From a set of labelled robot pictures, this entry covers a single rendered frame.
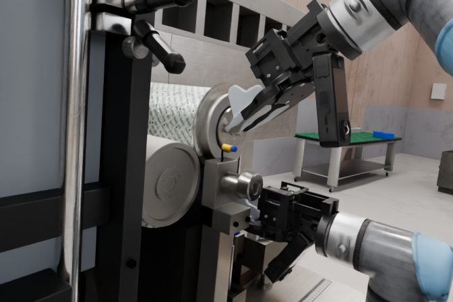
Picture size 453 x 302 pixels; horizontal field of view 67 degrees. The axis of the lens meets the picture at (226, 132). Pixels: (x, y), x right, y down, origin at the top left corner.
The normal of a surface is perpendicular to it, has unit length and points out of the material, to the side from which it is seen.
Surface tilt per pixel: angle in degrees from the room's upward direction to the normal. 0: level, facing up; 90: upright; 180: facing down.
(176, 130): 93
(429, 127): 90
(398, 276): 92
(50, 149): 90
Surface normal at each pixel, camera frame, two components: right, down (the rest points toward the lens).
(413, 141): -0.72, 0.02
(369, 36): 0.03, 0.74
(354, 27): -0.33, 0.45
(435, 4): -0.92, -0.11
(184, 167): 0.78, 0.15
